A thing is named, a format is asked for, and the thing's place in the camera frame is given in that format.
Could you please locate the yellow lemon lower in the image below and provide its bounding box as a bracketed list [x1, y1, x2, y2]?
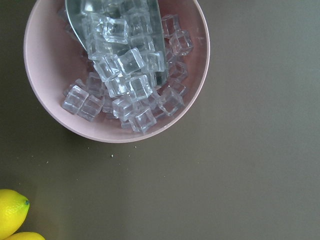
[5, 232, 45, 240]

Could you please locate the yellow lemon upper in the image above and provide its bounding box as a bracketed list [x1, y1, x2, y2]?
[0, 189, 30, 240]

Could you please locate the pink bowl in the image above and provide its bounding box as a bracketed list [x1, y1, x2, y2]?
[23, 0, 210, 143]

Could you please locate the yellow lemon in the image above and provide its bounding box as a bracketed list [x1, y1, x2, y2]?
[0, 189, 30, 240]
[5, 232, 45, 240]

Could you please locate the steel ice scoop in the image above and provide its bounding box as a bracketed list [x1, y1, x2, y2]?
[64, 0, 168, 87]

